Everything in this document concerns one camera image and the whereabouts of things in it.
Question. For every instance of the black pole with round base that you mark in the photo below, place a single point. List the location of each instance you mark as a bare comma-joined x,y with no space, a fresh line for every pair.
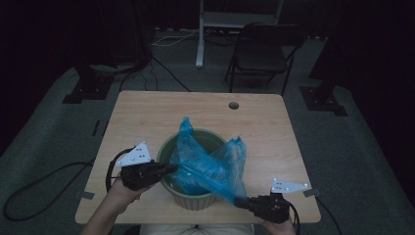
142,39

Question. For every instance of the white metal stand frame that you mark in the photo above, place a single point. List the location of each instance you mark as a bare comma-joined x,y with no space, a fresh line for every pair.
208,23

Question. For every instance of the black floor tape strip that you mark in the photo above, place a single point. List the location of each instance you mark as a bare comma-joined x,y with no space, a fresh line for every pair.
96,128

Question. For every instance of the person's right hand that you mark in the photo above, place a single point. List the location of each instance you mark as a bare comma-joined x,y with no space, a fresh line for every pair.
277,228

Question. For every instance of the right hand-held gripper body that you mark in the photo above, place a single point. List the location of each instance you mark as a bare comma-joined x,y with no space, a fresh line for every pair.
274,204

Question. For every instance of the black folding chair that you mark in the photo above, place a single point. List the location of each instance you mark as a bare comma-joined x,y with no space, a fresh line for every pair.
261,55

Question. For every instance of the black stand with square base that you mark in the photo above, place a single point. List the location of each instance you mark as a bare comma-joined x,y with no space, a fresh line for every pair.
88,86
323,98

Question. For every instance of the blue plastic bag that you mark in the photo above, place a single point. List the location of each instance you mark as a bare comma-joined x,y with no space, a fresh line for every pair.
208,169

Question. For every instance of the person's left hand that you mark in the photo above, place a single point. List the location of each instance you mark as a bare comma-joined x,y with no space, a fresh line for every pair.
125,194

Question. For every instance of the grey tape piece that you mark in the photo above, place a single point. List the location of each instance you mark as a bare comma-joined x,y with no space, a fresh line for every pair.
311,192
87,195

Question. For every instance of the green plastic bin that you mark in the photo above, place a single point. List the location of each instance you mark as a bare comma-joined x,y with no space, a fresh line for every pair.
192,199

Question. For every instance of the person's light clothing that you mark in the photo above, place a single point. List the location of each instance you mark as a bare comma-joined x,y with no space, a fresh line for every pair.
195,229

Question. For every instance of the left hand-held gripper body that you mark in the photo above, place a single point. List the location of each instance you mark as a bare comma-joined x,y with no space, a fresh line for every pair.
140,174

